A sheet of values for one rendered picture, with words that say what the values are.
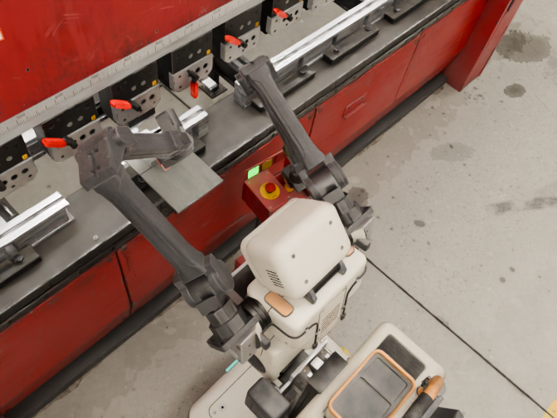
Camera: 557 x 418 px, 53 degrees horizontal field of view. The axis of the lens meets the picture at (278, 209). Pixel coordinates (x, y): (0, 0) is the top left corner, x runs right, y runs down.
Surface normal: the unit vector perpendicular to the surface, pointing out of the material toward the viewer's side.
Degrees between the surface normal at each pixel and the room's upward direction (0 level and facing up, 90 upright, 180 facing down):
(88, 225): 0
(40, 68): 90
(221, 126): 0
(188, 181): 0
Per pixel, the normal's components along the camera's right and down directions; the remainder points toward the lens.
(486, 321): 0.11, -0.53
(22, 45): 0.70, 0.64
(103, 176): 0.08, 0.57
